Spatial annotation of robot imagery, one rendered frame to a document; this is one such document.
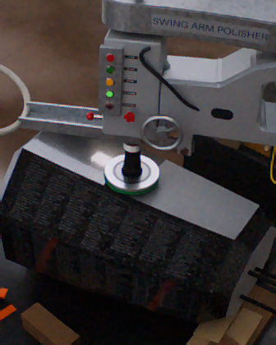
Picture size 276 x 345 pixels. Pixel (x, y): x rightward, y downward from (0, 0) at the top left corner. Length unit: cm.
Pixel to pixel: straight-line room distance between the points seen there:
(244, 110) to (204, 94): 15
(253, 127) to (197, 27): 45
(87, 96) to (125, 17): 252
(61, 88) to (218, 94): 260
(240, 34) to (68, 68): 300
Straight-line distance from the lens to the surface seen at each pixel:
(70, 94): 460
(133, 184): 252
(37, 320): 295
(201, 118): 226
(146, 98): 223
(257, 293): 315
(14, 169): 281
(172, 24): 206
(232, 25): 204
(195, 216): 249
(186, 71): 224
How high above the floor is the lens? 252
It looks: 39 degrees down
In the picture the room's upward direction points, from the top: 3 degrees clockwise
